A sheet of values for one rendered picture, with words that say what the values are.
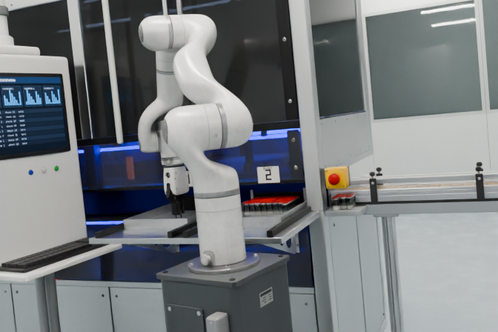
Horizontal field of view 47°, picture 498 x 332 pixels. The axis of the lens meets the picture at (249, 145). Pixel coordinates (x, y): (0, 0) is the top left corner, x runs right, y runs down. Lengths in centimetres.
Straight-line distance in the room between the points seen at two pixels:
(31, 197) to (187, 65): 95
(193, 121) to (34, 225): 104
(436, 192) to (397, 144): 456
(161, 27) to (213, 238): 63
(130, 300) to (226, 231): 113
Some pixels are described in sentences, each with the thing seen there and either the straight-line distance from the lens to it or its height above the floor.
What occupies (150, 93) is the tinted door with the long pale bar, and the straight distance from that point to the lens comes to 233.
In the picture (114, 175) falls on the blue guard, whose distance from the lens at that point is 244.
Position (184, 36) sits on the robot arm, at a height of 149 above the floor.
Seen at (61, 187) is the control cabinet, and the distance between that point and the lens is 238.
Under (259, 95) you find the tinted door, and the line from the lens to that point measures 212.
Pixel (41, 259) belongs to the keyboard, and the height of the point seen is 83.
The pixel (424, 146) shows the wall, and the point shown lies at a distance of 662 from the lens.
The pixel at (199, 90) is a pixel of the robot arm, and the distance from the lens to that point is 156.
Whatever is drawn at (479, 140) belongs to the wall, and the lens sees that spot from 658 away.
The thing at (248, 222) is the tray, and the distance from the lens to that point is 189.
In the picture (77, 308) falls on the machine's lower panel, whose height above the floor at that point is 48.
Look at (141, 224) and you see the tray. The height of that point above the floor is 90.
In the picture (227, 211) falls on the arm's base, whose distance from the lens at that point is 147.
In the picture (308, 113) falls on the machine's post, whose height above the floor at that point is 123.
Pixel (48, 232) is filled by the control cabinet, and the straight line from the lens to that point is 235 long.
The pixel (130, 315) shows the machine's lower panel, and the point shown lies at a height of 46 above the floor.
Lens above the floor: 124
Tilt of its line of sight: 3 degrees down
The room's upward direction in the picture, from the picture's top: 5 degrees counter-clockwise
